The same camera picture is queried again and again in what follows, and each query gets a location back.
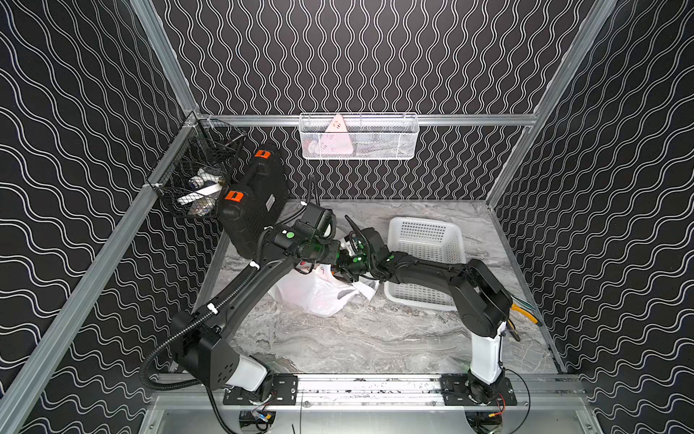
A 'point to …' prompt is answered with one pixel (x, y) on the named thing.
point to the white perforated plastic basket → (438, 240)
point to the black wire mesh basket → (210, 144)
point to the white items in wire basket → (206, 186)
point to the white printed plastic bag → (314, 290)
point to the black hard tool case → (259, 203)
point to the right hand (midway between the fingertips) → (323, 269)
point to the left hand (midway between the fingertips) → (334, 248)
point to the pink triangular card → (336, 138)
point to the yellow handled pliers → (523, 312)
